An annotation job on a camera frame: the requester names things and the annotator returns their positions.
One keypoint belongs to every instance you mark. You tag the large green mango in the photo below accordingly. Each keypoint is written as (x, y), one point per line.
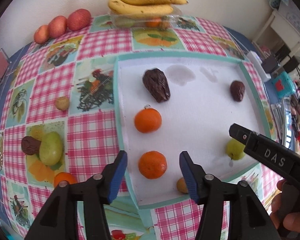
(51, 149)

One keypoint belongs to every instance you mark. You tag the red apple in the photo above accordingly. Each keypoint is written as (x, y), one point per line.
(41, 35)
(57, 27)
(79, 19)

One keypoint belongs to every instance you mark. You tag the person's hand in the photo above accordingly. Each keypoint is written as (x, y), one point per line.
(291, 221)

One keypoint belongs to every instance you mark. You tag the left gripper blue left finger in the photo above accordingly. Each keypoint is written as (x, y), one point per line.
(112, 177)

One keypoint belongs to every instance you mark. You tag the red apple right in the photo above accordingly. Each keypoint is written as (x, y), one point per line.
(79, 19)

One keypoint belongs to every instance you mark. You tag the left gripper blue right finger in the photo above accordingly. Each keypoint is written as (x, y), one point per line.
(193, 175)

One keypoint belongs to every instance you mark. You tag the red apple left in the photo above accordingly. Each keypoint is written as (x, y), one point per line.
(41, 35)

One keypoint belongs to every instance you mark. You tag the tangerine in plastic tray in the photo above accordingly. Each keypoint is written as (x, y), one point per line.
(154, 23)

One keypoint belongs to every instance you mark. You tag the red apple middle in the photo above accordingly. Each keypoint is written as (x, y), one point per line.
(57, 27)

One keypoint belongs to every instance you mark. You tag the black power adapter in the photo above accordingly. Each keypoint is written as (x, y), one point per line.
(270, 64)

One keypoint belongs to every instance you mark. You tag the small green mango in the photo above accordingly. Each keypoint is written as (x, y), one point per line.
(235, 149)

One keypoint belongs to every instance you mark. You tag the white tray teal rim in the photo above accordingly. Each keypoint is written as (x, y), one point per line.
(196, 118)

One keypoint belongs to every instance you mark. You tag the dark brown date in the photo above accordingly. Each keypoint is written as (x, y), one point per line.
(156, 83)
(237, 90)
(30, 145)

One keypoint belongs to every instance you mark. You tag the white power strip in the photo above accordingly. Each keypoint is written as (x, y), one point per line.
(256, 61)

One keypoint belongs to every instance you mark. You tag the yellow banana bunch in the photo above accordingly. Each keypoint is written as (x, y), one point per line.
(144, 8)

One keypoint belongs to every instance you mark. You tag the small brown longan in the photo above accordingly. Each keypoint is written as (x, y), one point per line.
(62, 103)
(181, 186)

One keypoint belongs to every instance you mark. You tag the clear plastic fruit tray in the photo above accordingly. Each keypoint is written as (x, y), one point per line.
(129, 21)

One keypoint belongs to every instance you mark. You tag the white wooden shelf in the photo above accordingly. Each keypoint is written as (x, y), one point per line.
(286, 32)

